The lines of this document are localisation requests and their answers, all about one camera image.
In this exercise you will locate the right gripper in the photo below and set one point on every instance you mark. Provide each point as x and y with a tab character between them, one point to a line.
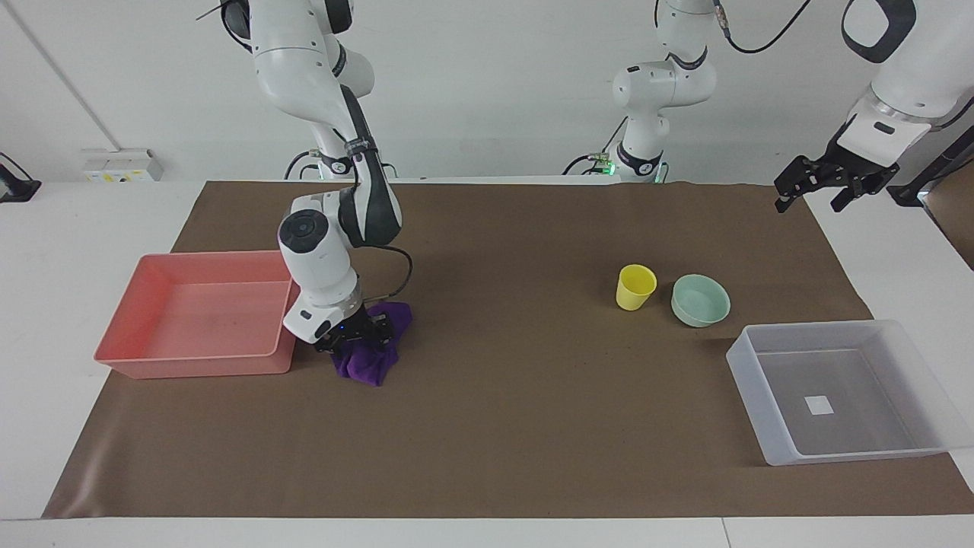
351	323

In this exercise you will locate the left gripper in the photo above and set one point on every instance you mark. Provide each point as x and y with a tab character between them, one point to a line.
858	169

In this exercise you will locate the purple cloth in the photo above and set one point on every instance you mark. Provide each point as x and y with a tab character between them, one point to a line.
373	367

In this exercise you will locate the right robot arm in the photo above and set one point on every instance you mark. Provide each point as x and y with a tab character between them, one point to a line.
319	259

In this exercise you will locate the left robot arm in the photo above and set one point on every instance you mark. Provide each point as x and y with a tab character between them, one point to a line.
660	84

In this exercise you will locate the clear plastic box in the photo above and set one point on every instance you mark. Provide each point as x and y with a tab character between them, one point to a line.
837	396

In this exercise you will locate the black stand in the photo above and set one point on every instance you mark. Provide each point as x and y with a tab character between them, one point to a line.
932	171
17	186

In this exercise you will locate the pink plastic tray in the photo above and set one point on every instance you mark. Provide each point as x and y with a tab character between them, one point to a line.
199	320

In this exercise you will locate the light green bowl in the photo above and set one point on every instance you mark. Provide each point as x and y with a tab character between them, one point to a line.
700	301

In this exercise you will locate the yellow plastic cup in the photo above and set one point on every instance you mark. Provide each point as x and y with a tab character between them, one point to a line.
635	288

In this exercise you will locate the white square sticker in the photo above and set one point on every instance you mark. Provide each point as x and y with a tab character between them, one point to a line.
819	406

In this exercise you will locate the white wall socket strip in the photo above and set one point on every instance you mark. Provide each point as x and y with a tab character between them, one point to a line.
122	166

